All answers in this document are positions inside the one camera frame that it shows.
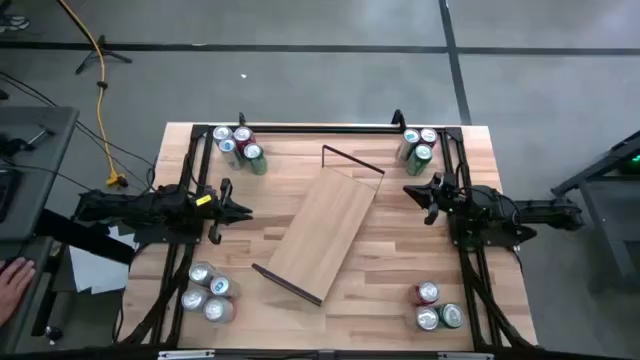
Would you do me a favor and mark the black keyboard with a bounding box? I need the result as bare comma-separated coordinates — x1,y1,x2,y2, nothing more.
0,167,24,224

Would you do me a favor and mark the black device green light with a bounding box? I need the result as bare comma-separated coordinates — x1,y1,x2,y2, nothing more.
619,152,640,176

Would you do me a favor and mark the white paper sheet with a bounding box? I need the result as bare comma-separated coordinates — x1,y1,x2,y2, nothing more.
107,224,139,250
68,244,132,296

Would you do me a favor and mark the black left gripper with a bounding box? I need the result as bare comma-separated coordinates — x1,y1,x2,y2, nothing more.
192,178,253,245

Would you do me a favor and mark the black caster wheel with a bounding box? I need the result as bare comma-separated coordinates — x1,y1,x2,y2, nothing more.
43,324,64,346

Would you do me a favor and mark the black rig crossbeam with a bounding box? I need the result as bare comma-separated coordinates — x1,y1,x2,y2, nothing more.
0,344,640,360

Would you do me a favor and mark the metal hand tool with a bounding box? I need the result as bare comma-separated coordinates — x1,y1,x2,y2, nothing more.
23,125,56,150

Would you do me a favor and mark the person's shoe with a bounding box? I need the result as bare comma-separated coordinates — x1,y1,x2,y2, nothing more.
0,14,31,34

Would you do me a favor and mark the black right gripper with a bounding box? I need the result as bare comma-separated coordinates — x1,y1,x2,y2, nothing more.
402,172,464,226

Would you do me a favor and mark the grey desk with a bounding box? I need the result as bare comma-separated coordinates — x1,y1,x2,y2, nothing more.
0,105,81,354

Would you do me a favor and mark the yellow extension cable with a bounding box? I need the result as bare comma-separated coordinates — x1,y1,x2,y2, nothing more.
55,0,129,190

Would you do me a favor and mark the silver can blue tab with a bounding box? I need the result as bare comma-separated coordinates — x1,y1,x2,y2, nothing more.
208,273,241,301
397,127,422,162
217,137,245,170

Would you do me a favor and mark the dark grey side table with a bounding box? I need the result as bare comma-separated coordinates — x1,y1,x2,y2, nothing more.
549,130,640,294

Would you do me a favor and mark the black tripod stand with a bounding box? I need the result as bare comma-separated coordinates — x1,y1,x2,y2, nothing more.
74,33,134,76

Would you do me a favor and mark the silver frame bracket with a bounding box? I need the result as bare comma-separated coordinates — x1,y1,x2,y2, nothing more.
157,349,216,360
437,351,495,360

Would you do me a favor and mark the person's hand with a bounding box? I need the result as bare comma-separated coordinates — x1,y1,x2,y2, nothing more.
0,256,37,329

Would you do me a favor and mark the wooden shelf black metal frame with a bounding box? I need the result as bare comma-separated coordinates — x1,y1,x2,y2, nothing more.
251,143,386,307

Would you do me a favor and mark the black rig beam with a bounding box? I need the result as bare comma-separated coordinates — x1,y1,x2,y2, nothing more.
35,208,137,266

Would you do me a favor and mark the black aluminium table frame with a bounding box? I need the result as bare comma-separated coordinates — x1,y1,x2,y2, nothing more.
115,122,536,351

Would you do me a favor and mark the green soda can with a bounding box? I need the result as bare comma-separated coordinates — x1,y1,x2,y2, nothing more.
437,302,466,330
405,143,434,177
242,142,269,176

